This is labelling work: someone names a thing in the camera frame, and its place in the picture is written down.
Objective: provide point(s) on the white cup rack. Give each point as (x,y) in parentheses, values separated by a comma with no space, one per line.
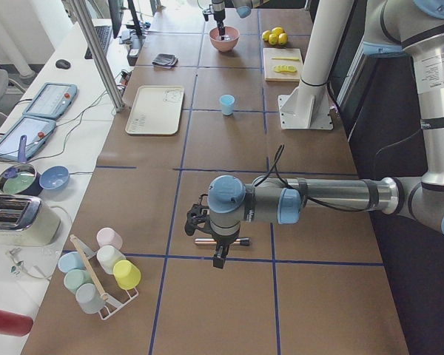
(114,297)

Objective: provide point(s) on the cream toaster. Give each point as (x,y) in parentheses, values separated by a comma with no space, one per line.
(26,221)

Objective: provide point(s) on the pink cup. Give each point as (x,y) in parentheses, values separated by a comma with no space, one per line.
(109,237)

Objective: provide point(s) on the blue saucepan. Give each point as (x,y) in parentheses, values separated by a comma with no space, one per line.
(21,178)

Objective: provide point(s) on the teach pendant far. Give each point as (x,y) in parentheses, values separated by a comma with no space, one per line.
(52,100)

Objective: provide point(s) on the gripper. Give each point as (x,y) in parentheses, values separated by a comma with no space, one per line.
(223,241)
(218,12)

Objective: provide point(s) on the pink bowl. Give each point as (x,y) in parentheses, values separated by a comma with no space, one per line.
(226,42)

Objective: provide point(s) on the green cup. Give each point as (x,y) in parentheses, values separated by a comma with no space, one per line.
(75,278)

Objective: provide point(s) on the black keyboard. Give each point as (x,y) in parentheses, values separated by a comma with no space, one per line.
(104,36)

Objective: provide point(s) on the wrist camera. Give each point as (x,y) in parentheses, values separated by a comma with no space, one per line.
(197,218)
(207,12)

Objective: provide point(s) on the light blue cup on rack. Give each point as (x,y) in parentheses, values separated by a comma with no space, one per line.
(70,261)

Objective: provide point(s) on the red bottle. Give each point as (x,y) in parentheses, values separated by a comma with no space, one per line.
(14,324)

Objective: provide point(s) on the grey folded cloth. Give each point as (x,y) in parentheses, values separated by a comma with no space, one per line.
(165,60)

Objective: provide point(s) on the yellow cup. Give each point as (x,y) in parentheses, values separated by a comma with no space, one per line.
(126,274)

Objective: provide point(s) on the yellow lemon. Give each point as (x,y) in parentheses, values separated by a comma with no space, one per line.
(282,39)
(265,35)
(276,31)
(273,39)

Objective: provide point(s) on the blue bowl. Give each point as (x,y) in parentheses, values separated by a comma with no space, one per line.
(55,178)

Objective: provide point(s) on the lemon slices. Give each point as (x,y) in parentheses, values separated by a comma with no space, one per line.
(284,68)

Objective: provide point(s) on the white cup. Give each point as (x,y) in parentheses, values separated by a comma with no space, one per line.
(108,256)

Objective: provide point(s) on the black mouse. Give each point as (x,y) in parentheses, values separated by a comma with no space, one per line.
(63,64)

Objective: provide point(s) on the aluminium frame post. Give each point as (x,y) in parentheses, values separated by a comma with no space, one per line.
(80,11)

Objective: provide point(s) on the teach pendant near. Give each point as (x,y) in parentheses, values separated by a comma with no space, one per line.
(37,130)

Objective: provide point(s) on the bamboo cutting board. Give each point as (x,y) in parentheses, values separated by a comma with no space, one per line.
(268,63)

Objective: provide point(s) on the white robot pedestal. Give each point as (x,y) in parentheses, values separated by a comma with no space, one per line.
(307,107)

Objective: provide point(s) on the teach pendant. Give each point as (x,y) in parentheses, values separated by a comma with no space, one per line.
(52,100)
(37,130)

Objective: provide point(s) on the cream bear tray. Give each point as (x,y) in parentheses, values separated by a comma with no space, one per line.
(156,110)

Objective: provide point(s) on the yellow plastic knife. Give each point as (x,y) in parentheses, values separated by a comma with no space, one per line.
(286,58)

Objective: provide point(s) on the grey cup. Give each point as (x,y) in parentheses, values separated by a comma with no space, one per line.
(89,299)

